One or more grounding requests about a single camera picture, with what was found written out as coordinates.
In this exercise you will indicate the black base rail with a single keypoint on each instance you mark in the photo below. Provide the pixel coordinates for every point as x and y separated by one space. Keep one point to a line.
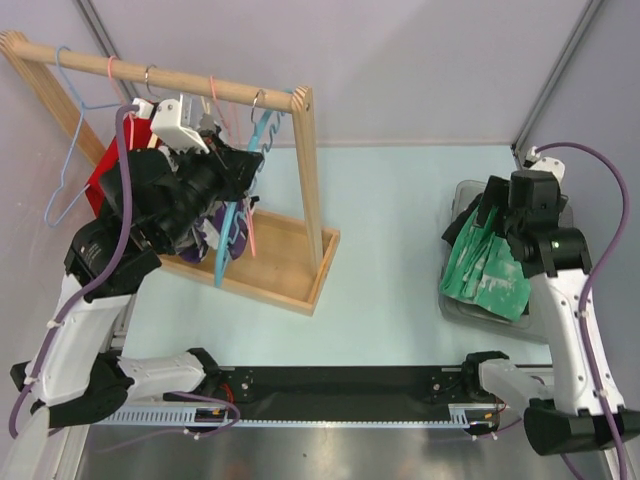
265 389

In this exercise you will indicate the clear plastic bin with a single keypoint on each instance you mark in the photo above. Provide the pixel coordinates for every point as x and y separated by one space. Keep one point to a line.
526 328

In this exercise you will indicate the white cable duct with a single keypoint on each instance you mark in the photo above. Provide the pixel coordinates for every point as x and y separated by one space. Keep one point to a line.
193 415

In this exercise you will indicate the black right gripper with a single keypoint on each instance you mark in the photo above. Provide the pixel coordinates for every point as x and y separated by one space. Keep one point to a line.
497 192

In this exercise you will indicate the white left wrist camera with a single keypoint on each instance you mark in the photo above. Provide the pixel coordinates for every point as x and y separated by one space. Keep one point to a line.
169 127

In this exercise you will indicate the pink wire hanger with shirt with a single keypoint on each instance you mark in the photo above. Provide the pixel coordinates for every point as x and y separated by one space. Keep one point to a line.
117 80

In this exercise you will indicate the red shirt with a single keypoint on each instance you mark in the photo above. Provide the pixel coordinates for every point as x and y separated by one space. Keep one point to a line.
138 135

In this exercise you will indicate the light blue wire hanger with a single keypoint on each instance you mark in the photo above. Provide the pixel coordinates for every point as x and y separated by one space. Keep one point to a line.
84 108

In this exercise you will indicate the blue plastic hanger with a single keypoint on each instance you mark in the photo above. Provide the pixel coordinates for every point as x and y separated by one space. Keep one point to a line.
265 129

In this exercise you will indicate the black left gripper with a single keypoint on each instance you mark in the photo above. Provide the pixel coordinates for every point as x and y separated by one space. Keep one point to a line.
235 167

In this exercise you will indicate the wooden clothes rack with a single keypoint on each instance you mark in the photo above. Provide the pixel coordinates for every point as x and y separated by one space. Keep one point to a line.
294 256

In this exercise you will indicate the purple camouflage garment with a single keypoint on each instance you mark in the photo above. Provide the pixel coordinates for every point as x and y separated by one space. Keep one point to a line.
205 234

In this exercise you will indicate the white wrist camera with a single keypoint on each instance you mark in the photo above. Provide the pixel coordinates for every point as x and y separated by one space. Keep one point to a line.
169 127
540 167

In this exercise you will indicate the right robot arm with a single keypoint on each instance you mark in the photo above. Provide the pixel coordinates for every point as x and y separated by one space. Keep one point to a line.
583 409

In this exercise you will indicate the green tie-dye shirt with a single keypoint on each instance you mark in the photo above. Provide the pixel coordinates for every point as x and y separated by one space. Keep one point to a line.
481 271

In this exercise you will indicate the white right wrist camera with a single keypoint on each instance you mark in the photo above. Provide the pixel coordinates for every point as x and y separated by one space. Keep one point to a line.
540 167

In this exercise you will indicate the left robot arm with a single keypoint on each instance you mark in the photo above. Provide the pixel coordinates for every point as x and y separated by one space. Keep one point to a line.
148 211

